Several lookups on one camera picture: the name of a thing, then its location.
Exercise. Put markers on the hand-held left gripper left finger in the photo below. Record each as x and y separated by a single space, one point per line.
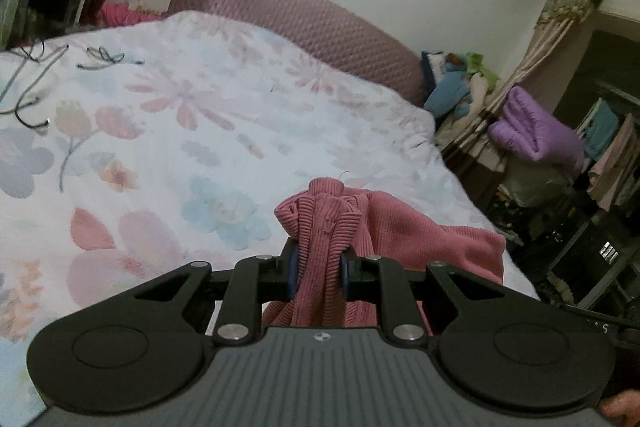
294 272

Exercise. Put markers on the purple folded blanket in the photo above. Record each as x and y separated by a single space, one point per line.
530 132

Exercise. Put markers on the striped curtain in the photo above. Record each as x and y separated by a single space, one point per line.
550 42

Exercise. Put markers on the pale pink hanging garment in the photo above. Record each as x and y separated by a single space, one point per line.
612 167

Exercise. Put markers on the person's right hand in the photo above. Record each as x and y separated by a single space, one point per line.
622 409

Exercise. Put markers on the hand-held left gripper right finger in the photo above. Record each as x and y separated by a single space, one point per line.
345 278

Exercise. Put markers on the floral white blanket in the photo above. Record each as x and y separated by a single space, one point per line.
200 117

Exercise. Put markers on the pile of blue clothes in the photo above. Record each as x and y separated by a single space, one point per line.
450 92

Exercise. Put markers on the teal hanging garment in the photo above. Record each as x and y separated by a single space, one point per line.
602 127

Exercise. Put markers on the pink quilted headboard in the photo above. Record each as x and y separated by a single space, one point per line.
310 22

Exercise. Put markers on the bright pink cloth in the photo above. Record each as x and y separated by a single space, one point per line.
125 14

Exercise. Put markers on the pink ribbed garment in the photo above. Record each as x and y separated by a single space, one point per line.
400 232

